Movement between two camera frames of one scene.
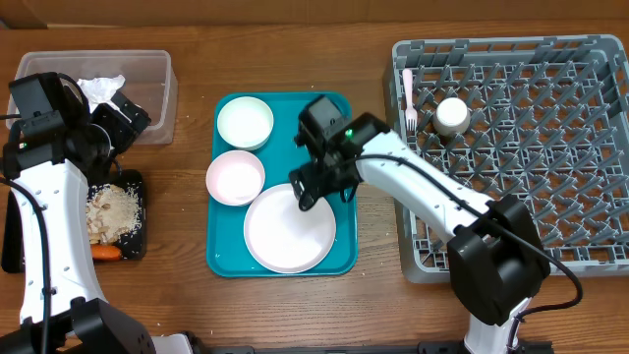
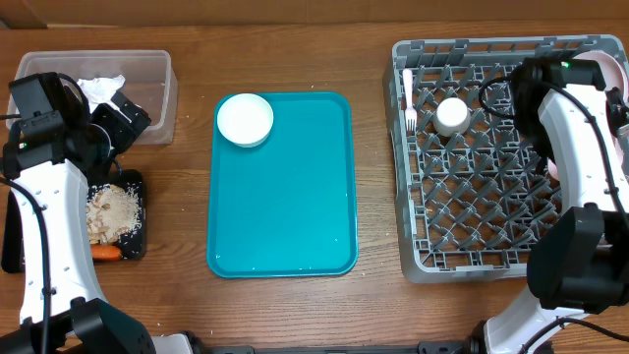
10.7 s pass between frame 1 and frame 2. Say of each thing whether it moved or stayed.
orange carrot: stayed
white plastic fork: stayed
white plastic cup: stayed
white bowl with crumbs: stayed
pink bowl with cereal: moved
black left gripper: stayed
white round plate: moved
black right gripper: moved
